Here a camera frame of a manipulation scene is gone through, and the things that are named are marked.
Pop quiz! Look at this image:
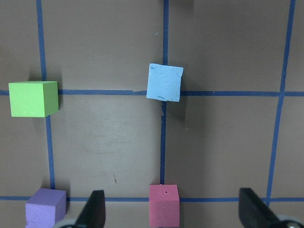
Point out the pink near foam block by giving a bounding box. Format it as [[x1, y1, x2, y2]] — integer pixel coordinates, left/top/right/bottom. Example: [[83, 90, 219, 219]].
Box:
[[149, 184, 180, 228]]

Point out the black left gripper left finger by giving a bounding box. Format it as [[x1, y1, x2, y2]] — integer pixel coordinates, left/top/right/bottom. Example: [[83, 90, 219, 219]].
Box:
[[73, 190, 105, 228]]

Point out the light blue foam block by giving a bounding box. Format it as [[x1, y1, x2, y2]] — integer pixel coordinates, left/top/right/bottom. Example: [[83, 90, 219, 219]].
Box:
[[146, 63, 183, 102]]

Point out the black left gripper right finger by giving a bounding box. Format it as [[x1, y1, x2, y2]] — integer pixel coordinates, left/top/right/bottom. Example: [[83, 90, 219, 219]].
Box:
[[238, 188, 285, 228]]

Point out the green foam block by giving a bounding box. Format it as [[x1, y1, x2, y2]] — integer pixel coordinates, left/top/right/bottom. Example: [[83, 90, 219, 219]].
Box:
[[9, 81, 59, 117]]

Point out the purple left foam block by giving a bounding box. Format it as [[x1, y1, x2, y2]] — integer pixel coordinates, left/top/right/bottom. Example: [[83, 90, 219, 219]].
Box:
[[25, 188, 67, 228]]

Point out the brown paper table mat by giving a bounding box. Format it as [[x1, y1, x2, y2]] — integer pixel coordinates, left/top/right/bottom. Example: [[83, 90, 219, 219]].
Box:
[[0, 0, 304, 228]]

